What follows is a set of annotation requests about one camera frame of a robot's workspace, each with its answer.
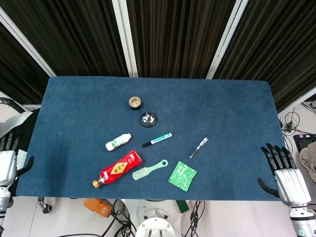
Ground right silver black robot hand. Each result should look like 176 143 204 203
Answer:
257 142 312 207

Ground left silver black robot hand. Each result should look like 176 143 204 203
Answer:
0 130 35 187

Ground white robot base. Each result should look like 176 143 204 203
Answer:
120 198 191 237

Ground black ballpoint pen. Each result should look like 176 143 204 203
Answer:
189 134 210 159

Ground green white marker pen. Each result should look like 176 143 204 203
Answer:
142 132 173 148

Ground beige sneaker shoe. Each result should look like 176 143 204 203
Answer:
299 142 316 183

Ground black electronic device box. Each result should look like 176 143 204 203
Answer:
293 133 316 153

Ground black caster wheel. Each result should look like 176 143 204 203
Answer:
37 197 53 214

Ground orange power box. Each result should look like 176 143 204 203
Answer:
82 198 115 218

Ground green snack packet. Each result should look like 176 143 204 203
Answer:
168 161 198 192

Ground dark green block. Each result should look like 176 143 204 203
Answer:
175 200 190 214

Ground red label sauce bottle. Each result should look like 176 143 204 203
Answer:
92 150 143 189

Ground small white plastic bottle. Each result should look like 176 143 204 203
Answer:
105 133 132 152

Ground light green brush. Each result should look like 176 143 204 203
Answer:
132 159 169 181

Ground blue felt table cloth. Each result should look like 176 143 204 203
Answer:
15 76 284 201

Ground black floor cables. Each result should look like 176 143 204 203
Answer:
278 106 312 139

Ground black cable bundle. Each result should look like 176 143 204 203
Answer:
182 199 206 237

